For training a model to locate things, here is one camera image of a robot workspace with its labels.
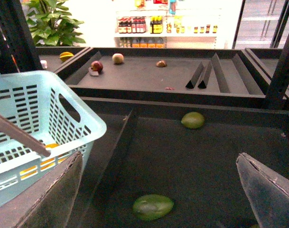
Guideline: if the black upper display tray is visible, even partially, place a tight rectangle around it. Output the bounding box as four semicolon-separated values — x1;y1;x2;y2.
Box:
56;48;270;108

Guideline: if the green potted plant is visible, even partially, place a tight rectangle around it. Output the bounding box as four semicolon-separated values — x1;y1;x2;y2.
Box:
22;0;85;47

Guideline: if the black triangular divider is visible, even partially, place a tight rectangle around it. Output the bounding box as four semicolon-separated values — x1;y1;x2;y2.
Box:
185;62;204;89
197;61;212;89

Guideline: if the white shelf with bottles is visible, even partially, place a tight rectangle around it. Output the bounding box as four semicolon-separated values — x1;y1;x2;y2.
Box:
113;0;224;49

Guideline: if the green mango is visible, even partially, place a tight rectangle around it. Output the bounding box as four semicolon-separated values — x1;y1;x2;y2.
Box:
181;112;205;129
132;194;174;221

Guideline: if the brown fruit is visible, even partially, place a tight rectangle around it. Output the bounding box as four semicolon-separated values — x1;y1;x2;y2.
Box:
156;60;168;67

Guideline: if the light blue plastic basket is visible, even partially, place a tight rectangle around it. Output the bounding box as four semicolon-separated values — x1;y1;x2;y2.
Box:
0;70;107;207

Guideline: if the green mango near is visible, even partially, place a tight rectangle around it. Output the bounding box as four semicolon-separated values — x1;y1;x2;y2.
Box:
132;194;174;221

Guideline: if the black long divider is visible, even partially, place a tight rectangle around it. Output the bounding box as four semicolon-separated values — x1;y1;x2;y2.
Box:
68;110;137;228

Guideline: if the green mango far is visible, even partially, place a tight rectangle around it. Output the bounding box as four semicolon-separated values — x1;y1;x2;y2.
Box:
181;112;205;129

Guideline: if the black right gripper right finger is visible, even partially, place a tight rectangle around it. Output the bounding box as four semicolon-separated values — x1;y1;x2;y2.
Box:
236;153;289;228

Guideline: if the yellow starfruit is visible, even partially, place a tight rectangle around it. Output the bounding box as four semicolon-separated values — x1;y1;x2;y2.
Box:
59;52;74;63

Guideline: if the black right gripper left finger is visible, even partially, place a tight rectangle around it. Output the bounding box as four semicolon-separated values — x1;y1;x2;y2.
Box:
0;152;83;228

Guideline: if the yellow lemon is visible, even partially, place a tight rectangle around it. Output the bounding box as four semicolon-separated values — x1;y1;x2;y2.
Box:
18;142;69;180

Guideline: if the red apple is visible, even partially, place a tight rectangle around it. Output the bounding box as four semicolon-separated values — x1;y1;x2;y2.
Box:
90;60;103;73

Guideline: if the pale peach fruit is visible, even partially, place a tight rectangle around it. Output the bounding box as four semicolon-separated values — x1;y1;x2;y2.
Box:
112;53;124;65

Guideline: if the brown basket handle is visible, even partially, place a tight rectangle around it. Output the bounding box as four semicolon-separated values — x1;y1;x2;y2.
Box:
0;114;51;157

